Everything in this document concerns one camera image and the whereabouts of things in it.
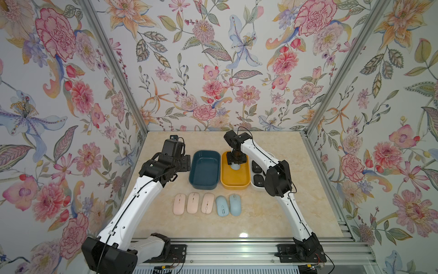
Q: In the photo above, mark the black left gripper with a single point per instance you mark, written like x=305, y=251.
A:
x=186, y=162

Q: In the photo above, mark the pink mouse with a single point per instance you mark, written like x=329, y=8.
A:
x=193, y=202
x=179, y=204
x=207, y=203

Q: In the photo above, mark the aluminium corner post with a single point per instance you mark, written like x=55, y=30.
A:
x=93, y=20
x=368, y=27

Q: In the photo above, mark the yellow storage box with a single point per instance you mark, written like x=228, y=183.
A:
x=234, y=179

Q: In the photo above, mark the pink mouse far left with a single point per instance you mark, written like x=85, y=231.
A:
x=179, y=204

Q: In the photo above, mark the dark teal storage box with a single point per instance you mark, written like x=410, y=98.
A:
x=205, y=170

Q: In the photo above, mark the white storage box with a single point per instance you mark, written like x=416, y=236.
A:
x=251, y=178

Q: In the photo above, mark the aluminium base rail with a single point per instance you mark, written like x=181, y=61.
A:
x=339, y=255

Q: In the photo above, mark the right aluminium corner post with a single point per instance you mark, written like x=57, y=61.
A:
x=368, y=27

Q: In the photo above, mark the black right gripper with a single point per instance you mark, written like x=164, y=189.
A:
x=242, y=160

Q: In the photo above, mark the pink mouse right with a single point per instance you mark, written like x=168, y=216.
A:
x=207, y=203

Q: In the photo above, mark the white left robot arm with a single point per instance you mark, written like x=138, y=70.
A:
x=133, y=209

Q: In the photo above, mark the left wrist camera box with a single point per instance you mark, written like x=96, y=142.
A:
x=174, y=146

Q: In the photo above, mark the black mouse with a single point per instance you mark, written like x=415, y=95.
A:
x=258, y=181
x=256, y=168

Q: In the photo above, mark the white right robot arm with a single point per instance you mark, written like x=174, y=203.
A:
x=278, y=183

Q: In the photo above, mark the light blue mouse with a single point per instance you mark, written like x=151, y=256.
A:
x=235, y=205
x=222, y=206
x=235, y=166

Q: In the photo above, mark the pink mouse middle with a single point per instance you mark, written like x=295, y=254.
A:
x=193, y=202

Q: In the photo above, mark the left aluminium corner post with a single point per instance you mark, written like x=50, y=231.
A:
x=93, y=20

